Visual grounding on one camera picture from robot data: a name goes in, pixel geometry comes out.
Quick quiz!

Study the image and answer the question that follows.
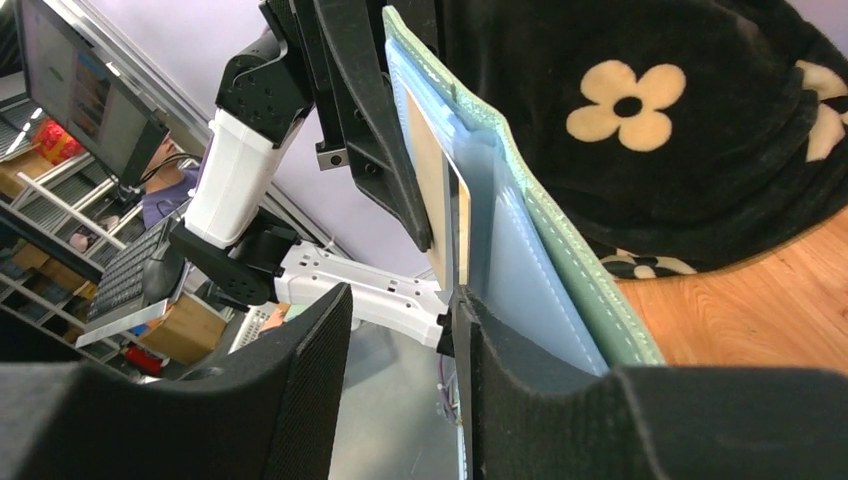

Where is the metal shelving rack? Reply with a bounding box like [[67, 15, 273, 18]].
[[1, 95, 144, 345]]

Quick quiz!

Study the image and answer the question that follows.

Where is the black computer mouse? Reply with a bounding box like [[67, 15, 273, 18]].
[[142, 242, 186, 306]]

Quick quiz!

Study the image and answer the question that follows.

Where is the computer monitor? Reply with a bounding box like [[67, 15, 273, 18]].
[[12, 1, 169, 186]]

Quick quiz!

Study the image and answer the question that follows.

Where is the black floral blanket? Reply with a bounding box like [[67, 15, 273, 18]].
[[440, 0, 847, 279]]

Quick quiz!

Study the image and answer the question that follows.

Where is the white perforated basket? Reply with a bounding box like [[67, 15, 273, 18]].
[[228, 303, 277, 354]]

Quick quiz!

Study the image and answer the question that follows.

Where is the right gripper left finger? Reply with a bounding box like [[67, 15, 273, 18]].
[[1, 283, 353, 479]]

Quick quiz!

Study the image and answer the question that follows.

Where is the black keyboard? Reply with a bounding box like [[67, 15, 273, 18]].
[[88, 218, 174, 322]]

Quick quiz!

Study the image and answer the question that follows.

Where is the gold striped credit card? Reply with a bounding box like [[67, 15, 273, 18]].
[[405, 90, 471, 294]]

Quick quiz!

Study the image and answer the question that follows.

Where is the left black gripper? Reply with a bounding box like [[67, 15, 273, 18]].
[[261, 1, 432, 252]]

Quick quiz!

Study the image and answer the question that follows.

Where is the mint green card holder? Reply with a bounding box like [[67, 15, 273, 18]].
[[382, 6, 664, 376]]

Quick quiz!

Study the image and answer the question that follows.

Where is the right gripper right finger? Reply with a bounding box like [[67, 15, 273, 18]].
[[452, 289, 847, 479]]

